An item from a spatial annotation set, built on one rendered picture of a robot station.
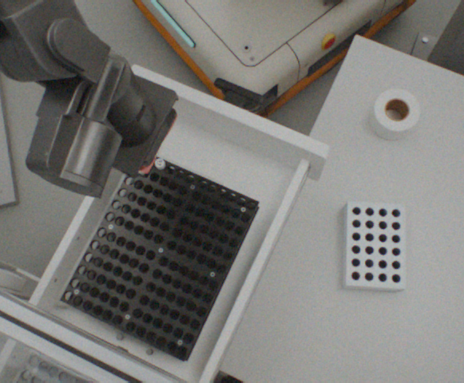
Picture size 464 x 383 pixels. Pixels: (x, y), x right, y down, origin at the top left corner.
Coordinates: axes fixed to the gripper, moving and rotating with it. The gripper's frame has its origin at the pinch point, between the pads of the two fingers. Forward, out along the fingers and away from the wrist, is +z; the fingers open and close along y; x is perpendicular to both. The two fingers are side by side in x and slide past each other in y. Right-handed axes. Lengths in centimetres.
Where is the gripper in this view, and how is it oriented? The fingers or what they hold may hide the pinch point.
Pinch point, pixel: (148, 150)
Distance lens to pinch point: 72.4
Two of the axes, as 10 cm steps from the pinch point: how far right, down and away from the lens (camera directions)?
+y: 4.3, -8.8, 2.0
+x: -9.0, -4.0, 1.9
